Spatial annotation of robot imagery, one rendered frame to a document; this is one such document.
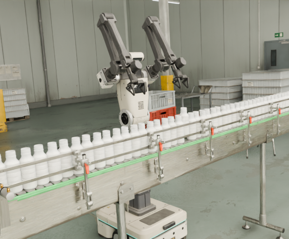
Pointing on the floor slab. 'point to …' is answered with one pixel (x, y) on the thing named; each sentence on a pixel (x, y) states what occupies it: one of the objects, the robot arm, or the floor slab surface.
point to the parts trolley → (193, 96)
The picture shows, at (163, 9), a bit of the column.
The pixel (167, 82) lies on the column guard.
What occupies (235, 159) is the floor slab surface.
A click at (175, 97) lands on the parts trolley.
